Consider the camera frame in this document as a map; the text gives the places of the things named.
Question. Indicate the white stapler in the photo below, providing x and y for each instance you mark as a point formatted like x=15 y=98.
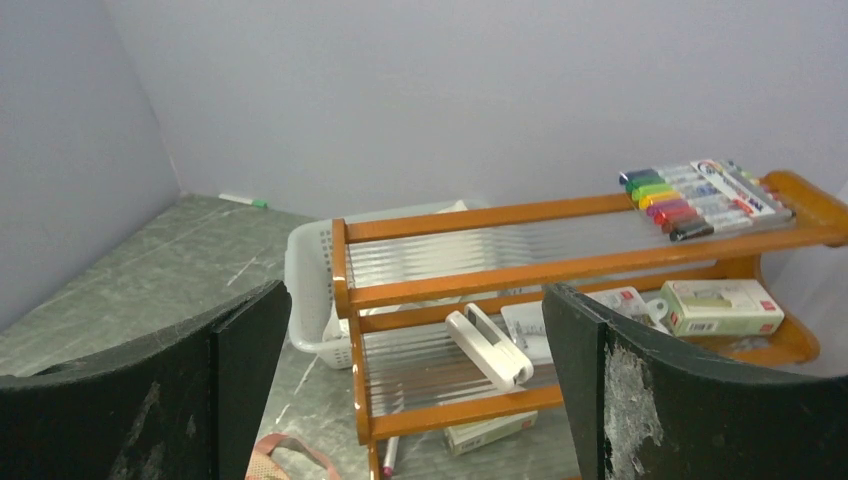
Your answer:
x=496 y=356

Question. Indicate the pink capped white marker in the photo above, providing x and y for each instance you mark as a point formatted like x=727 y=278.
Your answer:
x=390 y=457

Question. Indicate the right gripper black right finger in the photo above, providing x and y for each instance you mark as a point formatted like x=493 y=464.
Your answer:
x=645 y=405

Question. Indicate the floral mesh laundry bag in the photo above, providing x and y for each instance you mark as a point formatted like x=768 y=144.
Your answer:
x=272 y=458

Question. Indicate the white plastic basket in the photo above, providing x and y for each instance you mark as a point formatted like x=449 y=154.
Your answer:
x=308 y=276

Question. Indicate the clear packaged item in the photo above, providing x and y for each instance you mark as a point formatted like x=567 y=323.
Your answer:
x=526 y=327

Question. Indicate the flat box under rack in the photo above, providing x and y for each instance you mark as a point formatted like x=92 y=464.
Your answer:
x=464 y=438

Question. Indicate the pack of coloured markers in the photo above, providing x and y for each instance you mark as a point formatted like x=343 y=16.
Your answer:
x=703 y=198

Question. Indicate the white green small box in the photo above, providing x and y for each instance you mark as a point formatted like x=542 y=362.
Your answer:
x=730 y=307

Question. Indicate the orange wooden shelf rack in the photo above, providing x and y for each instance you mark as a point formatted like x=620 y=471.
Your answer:
x=586 y=256

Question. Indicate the green capped white marker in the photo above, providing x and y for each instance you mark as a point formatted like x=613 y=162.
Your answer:
x=244 y=201

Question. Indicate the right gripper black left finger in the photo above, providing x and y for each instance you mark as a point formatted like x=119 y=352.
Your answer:
x=183 y=402

